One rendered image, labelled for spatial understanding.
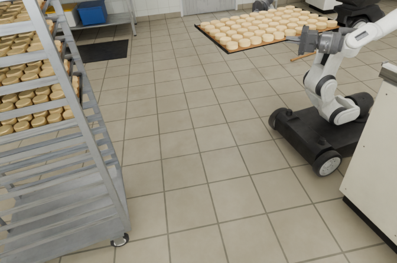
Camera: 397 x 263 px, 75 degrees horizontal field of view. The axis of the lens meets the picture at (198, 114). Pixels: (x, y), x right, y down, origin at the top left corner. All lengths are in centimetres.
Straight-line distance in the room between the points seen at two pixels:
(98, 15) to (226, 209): 368
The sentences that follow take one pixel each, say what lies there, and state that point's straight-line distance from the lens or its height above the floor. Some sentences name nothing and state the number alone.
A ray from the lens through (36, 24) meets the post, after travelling 91.
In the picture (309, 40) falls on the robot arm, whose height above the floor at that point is 101.
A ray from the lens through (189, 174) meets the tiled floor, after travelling 190.
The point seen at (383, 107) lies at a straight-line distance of 141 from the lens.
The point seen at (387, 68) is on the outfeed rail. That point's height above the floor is 89.
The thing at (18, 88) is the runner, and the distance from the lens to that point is 103.
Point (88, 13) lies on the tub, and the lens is 462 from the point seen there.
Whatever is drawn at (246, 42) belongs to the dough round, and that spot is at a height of 102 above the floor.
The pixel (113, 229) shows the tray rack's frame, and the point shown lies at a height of 15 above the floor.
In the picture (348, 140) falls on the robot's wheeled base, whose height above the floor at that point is 17.
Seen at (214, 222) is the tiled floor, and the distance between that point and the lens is 168.
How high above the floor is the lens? 145
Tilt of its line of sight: 37 degrees down
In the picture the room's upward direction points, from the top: 5 degrees counter-clockwise
